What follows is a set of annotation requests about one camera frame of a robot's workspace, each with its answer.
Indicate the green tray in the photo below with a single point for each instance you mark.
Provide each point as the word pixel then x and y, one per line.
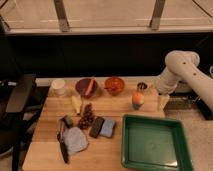
pixel 154 144

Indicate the orange carrot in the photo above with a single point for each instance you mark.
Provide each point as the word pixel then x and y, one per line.
pixel 89 88

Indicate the dark brown block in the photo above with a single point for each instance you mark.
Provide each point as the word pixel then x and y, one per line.
pixel 96 127

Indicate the small metal cup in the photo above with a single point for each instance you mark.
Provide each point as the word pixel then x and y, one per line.
pixel 141 86

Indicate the small grey black block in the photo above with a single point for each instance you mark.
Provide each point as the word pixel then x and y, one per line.
pixel 68 121

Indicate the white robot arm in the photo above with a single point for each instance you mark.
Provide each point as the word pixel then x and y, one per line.
pixel 183 65

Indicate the bunch of dark grapes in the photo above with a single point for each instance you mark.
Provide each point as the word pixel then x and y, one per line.
pixel 87 118

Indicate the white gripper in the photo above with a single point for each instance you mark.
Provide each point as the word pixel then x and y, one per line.
pixel 162 101

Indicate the black chair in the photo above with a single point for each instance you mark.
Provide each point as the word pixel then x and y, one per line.
pixel 11 117

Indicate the purple bowl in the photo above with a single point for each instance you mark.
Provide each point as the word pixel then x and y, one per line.
pixel 82 86

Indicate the blue sponge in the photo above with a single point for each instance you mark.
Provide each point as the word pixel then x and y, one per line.
pixel 107 128

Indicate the red bowl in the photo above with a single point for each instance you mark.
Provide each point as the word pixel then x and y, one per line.
pixel 114 85

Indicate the wooden cutting board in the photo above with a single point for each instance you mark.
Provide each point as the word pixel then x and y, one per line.
pixel 102 153

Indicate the orange peach toy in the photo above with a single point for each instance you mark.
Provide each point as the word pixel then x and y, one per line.
pixel 137 100

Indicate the grey blue cloth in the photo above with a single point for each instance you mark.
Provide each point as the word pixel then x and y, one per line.
pixel 75 140

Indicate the white cup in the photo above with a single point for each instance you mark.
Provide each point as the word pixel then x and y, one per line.
pixel 59 86

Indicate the black handled knife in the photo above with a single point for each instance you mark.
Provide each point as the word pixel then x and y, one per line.
pixel 63 146

